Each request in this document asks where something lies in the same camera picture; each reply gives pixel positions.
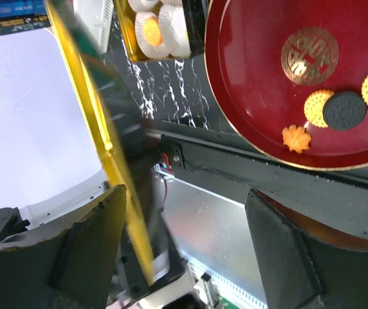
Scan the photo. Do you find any gold tin lid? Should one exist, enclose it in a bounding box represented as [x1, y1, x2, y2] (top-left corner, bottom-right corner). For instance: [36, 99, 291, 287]
[45, 1, 155, 285]

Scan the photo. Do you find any blue spine book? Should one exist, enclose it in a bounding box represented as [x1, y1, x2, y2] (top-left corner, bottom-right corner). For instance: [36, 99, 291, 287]
[0, 1, 46, 18]

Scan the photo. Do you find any black sandwich cookie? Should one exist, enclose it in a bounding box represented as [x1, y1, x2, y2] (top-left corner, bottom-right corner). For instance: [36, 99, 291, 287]
[322, 91, 367, 131]

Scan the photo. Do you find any orange swirl cookie bottom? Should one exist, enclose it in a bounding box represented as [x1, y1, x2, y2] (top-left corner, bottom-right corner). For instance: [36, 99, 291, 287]
[282, 125, 312, 154]

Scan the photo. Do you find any black spine book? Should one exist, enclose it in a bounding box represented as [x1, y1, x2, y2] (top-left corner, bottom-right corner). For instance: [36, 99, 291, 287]
[0, 15, 51, 35]

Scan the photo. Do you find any gold cookie tin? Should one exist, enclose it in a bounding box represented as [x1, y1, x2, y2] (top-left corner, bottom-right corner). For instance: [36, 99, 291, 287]
[114, 1, 208, 62]

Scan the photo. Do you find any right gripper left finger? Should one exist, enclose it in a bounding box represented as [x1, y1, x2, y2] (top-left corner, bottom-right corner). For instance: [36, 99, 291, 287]
[0, 185, 126, 308]

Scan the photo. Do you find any white book organizer box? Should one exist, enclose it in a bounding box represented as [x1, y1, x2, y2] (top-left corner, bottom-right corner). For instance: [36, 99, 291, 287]
[0, 1, 114, 53]

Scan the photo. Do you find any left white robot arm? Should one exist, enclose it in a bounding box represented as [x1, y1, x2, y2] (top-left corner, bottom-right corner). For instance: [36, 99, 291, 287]
[0, 170, 109, 242]

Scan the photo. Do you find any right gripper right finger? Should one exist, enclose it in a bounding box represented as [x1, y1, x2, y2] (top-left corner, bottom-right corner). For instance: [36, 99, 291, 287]
[245, 189, 368, 308]

